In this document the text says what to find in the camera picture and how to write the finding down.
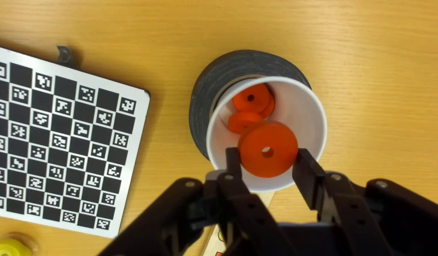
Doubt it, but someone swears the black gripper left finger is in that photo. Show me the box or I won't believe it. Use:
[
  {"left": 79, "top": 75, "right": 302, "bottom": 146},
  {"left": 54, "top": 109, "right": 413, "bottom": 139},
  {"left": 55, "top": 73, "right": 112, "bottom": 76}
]
[{"left": 96, "top": 146, "right": 295, "bottom": 256}]

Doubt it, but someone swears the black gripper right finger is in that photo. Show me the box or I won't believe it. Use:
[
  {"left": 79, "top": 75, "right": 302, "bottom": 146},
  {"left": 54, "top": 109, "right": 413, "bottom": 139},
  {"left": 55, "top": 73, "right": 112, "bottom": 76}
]
[{"left": 291, "top": 147, "right": 438, "bottom": 256}]

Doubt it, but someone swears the yellow disc block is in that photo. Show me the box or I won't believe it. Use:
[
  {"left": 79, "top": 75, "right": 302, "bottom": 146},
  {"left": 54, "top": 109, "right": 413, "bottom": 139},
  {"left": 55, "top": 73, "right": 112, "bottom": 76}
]
[{"left": 0, "top": 237, "right": 34, "bottom": 256}]

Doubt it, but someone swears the white paper cup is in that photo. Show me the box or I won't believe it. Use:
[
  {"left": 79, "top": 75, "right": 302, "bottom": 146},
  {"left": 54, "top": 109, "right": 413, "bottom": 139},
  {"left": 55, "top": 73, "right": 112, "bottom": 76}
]
[{"left": 204, "top": 75, "right": 328, "bottom": 193}]

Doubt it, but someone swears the black white checkerboard marker board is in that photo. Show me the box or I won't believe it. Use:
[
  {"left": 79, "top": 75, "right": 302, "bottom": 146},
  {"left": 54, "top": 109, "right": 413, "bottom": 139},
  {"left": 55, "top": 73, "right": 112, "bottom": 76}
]
[{"left": 0, "top": 44, "right": 152, "bottom": 240}]

